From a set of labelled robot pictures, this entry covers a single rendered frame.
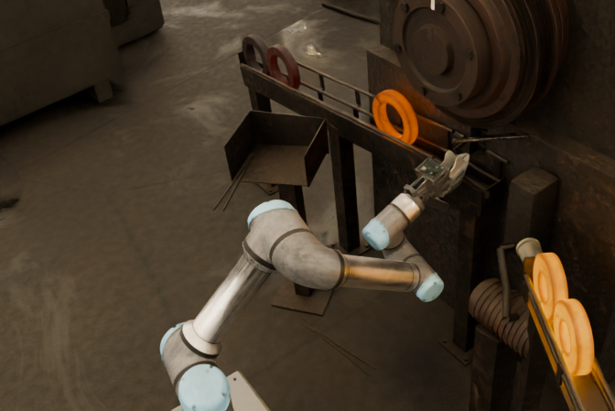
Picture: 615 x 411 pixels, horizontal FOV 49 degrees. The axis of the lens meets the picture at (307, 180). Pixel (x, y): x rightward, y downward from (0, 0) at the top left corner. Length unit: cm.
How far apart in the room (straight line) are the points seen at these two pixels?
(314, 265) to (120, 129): 233
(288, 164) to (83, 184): 144
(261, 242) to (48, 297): 144
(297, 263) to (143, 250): 147
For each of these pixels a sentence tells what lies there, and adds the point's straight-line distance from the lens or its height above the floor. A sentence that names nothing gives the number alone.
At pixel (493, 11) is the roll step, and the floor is 123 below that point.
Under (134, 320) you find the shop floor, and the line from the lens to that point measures 263.
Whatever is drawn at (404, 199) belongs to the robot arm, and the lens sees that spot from 177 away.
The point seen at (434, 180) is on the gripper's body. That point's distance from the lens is 177.
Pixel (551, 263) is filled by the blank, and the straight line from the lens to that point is 158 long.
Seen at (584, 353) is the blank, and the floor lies 76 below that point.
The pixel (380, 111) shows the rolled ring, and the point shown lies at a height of 73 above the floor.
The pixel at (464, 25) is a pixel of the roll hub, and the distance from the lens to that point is 153.
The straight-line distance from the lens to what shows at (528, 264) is 168.
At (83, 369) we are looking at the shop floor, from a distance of 256.
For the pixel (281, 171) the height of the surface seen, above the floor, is 60.
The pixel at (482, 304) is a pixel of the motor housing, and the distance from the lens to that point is 184.
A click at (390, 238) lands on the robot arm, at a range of 176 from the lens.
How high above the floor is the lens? 189
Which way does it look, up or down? 38 degrees down
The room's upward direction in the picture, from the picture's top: 7 degrees counter-clockwise
